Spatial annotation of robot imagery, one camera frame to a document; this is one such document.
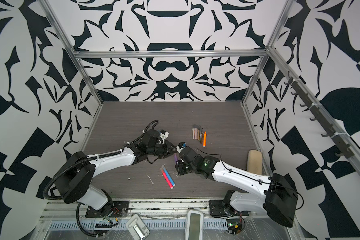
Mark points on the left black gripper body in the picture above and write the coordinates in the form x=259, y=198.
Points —
x=160, y=150

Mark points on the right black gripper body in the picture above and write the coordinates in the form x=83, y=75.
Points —
x=183, y=168

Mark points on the purple marker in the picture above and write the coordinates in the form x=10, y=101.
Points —
x=176, y=158

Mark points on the blue marker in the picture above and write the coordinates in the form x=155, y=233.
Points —
x=168, y=176

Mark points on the orange marker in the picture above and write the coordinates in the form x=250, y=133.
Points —
x=204, y=139

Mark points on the red pink marker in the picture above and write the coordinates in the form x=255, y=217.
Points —
x=166, y=178

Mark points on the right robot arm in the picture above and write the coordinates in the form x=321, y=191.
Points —
x=273, y=195

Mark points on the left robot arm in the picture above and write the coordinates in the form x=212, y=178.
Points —
x=73, y=181

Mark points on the beige sponge block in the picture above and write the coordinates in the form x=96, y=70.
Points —
x=255, y=162

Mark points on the white tablet device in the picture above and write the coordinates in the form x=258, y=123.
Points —
x=194, y=225

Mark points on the green lit circuit board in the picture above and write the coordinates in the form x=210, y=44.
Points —
x=235, y=226

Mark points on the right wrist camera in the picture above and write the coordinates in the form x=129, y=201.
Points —
x=181, y=146

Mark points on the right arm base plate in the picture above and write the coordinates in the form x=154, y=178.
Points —
x=218, y=209

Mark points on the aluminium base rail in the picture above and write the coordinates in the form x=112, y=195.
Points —
x=146, y=208

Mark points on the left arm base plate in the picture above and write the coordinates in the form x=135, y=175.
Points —
x=115, y=210

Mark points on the black hook rail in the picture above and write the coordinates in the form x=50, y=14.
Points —
x=321, y=115

